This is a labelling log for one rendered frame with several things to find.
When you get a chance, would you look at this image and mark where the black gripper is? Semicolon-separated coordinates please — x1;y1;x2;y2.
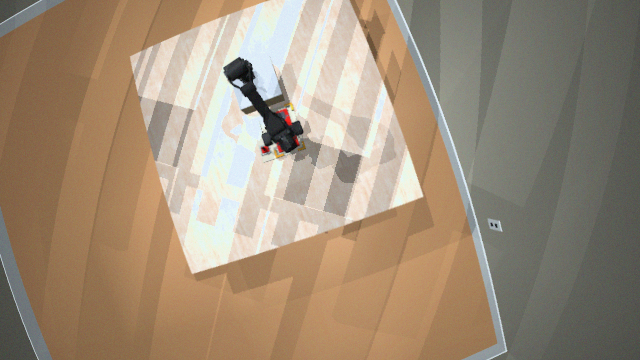
261;121;304;146

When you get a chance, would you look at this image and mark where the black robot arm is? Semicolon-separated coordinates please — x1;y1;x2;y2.
223;57;297;153

